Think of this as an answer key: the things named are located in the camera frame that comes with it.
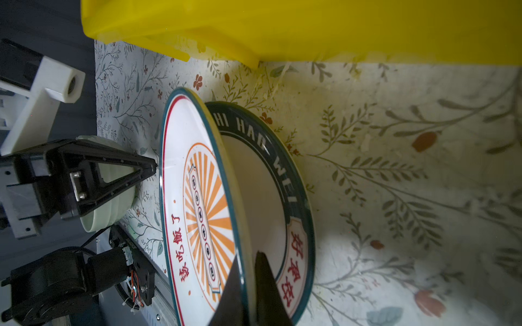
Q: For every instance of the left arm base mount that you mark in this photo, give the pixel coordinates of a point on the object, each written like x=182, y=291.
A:
x=138, y=287

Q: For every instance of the white plate orange sunburst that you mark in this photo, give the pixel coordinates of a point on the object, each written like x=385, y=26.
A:
x=204, y=220

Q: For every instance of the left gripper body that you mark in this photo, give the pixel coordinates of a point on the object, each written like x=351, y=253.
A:
x=28, y=197

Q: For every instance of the yellow plastic bin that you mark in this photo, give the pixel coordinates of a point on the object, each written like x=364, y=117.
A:
x=462, y=32

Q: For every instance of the floral table mat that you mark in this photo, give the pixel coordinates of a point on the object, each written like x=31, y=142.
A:
x=413, y=172

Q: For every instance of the dark green rimmed plate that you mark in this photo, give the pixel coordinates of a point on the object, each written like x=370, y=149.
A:
x=277, y=206

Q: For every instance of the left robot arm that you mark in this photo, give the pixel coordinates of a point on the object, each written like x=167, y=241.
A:
x=64, y=281

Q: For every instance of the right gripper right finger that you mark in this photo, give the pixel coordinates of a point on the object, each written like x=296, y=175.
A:
x=270, y=309

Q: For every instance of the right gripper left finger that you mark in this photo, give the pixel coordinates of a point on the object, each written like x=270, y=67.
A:
x=230, y=309

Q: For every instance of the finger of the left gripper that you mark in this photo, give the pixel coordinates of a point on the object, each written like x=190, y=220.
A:
x=80, y=186

